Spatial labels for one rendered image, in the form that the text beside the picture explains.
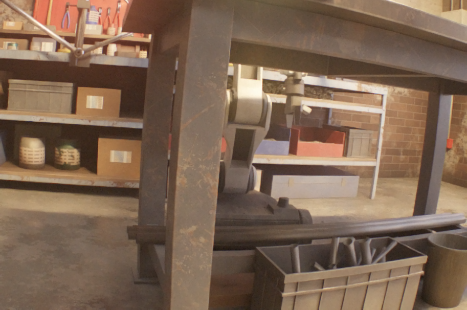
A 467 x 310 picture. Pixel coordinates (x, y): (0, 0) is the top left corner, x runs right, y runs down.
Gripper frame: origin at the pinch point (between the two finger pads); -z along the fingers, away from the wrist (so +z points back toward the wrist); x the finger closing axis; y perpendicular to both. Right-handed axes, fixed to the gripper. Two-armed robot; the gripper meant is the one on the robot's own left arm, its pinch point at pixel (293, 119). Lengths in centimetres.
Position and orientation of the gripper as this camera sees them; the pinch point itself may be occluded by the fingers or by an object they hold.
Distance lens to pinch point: 185.1
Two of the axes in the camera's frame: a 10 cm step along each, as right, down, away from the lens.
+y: 9.8, 0.7, 1.9
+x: 2.0, -1.1, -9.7
